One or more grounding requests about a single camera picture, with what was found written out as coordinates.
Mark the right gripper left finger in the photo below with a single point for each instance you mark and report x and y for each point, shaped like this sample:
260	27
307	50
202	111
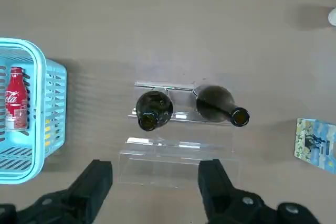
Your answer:
89	190

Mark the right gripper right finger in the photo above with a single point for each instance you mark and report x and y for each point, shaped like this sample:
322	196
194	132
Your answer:
218	190

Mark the dark green wine bottle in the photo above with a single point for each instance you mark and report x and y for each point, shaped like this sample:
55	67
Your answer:
215	103
155	104

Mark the clear acrylic stepped shelf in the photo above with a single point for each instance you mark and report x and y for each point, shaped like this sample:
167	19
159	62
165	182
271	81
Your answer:
178	166

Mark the yellow lemon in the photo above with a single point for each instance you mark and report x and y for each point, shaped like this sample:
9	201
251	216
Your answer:
48	132

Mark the light blue plastic basket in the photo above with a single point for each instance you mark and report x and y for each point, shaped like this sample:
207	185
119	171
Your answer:
39	103

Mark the blue yellow printed booklet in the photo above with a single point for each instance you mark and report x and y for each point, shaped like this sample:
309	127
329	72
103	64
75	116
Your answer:
315	142

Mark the red cola bottle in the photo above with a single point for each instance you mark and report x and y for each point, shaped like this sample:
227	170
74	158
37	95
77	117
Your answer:
16	103

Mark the white paper cup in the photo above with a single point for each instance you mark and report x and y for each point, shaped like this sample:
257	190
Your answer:
333	17

